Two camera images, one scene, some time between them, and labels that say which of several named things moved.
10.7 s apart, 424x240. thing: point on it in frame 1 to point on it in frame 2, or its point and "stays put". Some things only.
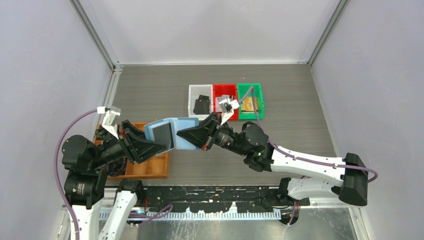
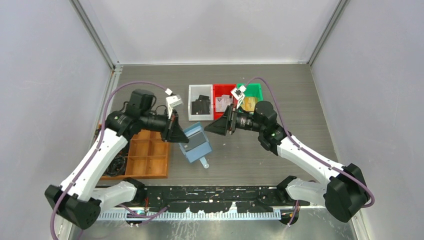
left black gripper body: x=111 y=149 to x=153 y=121
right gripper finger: x=200 y=135 to x=219 y=126
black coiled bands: x=116 y=167 stays put
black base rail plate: x=213 y=198 stays put
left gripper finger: x=138 y=148 to x=177 y=134
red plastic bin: x=220 y=89 stays put
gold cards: x=247 y=104 stays put
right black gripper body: x=226 y=138 to x=241 y=120
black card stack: x=202 y=105 stays put
